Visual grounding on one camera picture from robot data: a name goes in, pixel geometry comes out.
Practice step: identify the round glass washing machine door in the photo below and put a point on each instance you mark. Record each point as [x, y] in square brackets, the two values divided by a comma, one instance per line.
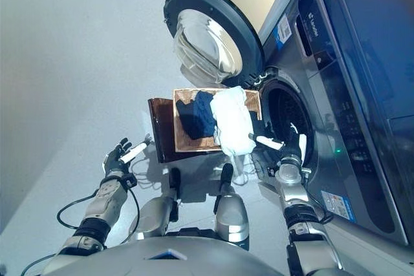
[203, 43]

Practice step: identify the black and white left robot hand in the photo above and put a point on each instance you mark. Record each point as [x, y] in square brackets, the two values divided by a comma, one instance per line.
[114, 163]

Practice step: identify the rectangular wicker laundry basket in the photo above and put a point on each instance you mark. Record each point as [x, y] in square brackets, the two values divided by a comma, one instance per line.
[252, 104]

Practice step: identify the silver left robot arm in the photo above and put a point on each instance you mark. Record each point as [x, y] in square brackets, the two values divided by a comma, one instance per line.
[103, 201]

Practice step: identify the white garment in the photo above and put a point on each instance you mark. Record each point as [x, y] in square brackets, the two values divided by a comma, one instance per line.
[231, 121]

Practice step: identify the black garment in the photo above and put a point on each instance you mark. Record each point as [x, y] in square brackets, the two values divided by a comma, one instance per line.
[187, 121]

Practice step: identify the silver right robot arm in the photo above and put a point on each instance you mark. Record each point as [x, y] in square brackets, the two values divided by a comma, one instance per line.
[300, 211]

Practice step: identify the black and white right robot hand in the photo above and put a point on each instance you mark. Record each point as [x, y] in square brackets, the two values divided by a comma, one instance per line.
[292, 150]

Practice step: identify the energy label sticker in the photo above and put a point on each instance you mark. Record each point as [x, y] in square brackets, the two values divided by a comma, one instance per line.
[336, 206]

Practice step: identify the glossy dark brown stool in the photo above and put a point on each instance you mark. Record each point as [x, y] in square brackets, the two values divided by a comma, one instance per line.
[163, 127]

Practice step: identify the silver left robot leg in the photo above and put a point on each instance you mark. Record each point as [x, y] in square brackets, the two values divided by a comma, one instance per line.
[155, 214]

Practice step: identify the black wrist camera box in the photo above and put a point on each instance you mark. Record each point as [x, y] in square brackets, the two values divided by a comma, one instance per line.
[129, 180]
[272, 171]

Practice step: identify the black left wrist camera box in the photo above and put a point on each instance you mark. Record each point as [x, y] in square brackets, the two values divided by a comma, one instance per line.
[129, 180]

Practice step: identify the silver robot torso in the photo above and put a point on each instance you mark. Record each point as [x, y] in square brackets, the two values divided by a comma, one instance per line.
[161, 263]

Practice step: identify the silver robot leg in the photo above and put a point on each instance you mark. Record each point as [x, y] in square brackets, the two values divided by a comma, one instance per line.
[155, 214]
[231, 214]

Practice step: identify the grey front-loading washing machine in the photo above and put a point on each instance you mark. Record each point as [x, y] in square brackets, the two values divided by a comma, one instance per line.
[323, 95]

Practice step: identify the blue and white sticker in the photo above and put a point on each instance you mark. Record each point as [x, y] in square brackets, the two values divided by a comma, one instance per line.
[283, 28]

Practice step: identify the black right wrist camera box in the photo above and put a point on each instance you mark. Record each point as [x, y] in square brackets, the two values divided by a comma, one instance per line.
[272, 171]

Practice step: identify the silver right robot leg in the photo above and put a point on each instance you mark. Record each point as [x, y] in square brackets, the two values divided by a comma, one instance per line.
[231, 214]

